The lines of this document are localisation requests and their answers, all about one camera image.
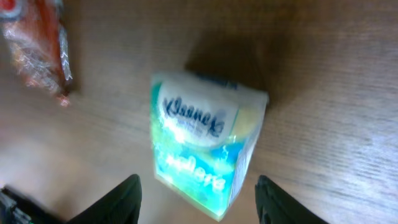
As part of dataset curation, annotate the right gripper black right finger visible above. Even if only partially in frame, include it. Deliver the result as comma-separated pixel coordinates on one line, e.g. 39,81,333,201
255,175,326,224

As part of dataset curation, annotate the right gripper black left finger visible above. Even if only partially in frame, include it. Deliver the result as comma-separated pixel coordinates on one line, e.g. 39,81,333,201
68,174,142,224

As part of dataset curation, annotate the teal Kleenex tissue pack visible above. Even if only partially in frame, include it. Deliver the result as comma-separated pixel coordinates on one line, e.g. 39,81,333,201
150,72,269,220

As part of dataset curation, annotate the red chocolate bar wrapper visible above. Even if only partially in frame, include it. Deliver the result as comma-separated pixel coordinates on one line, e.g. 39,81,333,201
1,0,73,106

